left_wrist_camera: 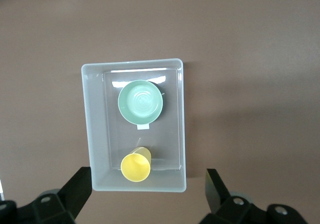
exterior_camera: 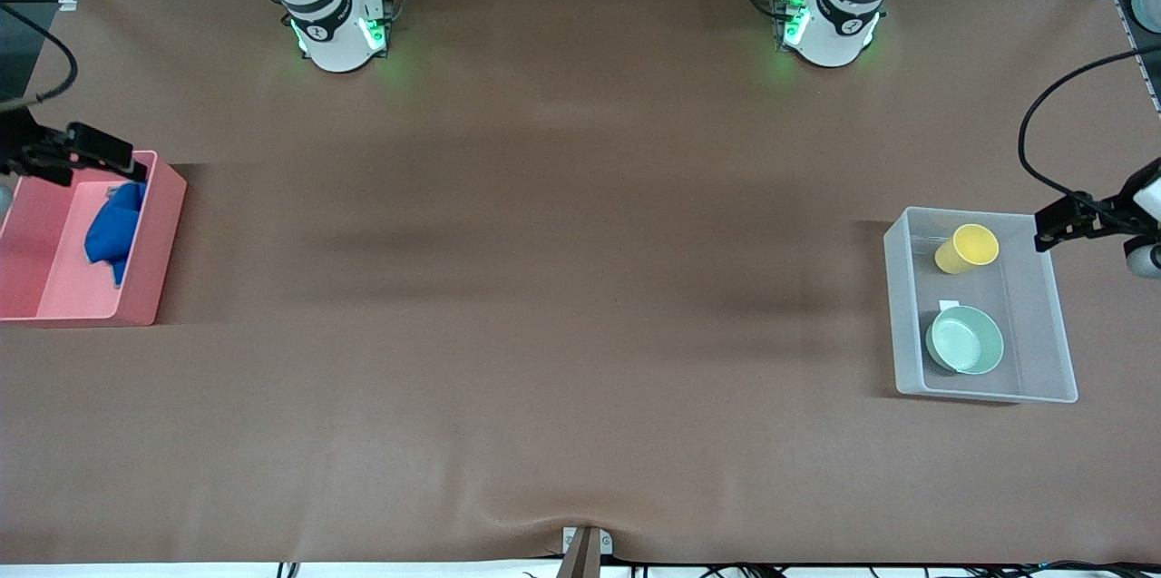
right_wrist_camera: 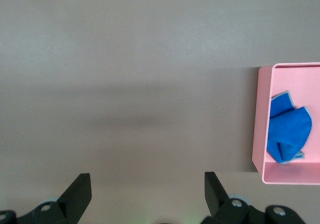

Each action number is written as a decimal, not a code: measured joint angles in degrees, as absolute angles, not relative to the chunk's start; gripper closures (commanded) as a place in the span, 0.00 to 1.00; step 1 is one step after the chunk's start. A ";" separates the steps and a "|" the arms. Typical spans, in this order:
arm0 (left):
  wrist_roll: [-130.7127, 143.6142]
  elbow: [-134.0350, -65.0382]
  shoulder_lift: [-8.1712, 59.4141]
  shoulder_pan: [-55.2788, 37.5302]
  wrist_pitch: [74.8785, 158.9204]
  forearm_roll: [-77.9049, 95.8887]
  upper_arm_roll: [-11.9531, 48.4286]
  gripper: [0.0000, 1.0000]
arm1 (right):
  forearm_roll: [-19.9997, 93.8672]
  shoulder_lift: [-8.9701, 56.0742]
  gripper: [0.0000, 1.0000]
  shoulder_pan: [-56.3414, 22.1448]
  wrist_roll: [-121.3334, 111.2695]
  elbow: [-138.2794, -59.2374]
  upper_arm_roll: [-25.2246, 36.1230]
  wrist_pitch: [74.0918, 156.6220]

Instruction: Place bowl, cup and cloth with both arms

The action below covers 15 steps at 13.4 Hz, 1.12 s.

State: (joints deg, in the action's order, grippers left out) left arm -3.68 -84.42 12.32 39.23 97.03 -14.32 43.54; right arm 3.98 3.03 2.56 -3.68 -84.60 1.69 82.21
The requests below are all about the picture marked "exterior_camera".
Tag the clear plastic bin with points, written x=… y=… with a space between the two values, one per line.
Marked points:
x=1034 y=351

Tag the mint green bowl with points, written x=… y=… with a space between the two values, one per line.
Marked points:
x=966 y=340

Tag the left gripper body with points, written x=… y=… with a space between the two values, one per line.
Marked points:
x=1108 y=212

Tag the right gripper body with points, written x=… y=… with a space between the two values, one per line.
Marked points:
x=18 y=145

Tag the brown table cover sheet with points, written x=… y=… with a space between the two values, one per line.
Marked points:
x=562 y=197

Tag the blue microfibre cloth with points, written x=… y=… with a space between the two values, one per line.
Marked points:
x=113 y=229

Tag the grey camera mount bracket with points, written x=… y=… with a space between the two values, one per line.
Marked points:
x=585 y=551

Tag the yellow plastic cup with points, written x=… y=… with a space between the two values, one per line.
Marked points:
x=969 y=247

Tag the pink plastic bin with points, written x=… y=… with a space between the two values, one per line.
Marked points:
x=54 y=279

